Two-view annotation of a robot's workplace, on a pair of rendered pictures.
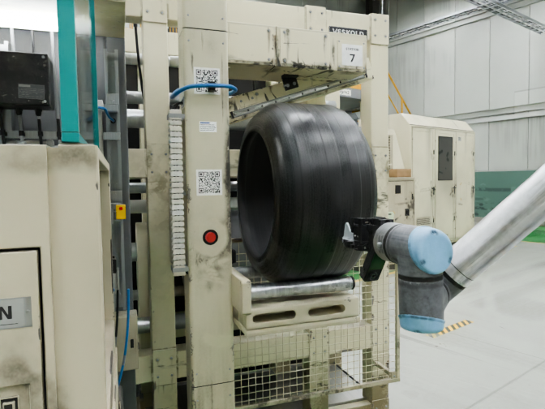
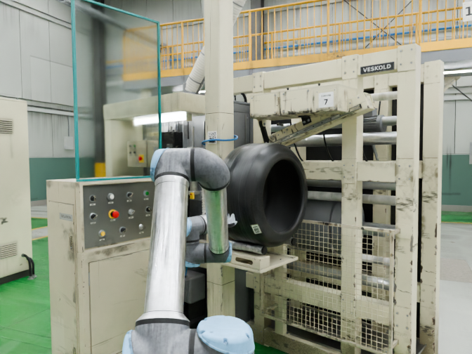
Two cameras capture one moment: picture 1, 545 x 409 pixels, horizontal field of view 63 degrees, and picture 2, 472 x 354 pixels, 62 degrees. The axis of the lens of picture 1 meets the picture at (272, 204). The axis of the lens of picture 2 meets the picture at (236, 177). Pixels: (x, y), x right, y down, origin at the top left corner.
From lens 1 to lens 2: 1.96 m
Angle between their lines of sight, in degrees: 60
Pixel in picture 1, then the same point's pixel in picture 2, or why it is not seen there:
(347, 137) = (241, 167)
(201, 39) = (210, 118)
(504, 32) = not seen: outside the picture
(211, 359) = (213, 270)
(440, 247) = not seen: hidden behind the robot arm
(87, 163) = (78, 186)
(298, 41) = (291, 97)
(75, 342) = (77, 227)
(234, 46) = (258, 108)
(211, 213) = not seen: hidden behind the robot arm
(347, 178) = (232, 189)
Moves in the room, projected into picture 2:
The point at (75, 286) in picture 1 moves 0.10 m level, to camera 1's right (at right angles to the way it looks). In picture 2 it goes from (77, 214) to (80, 216)
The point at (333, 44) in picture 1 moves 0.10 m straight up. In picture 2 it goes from (313, 94) to (313, 76)
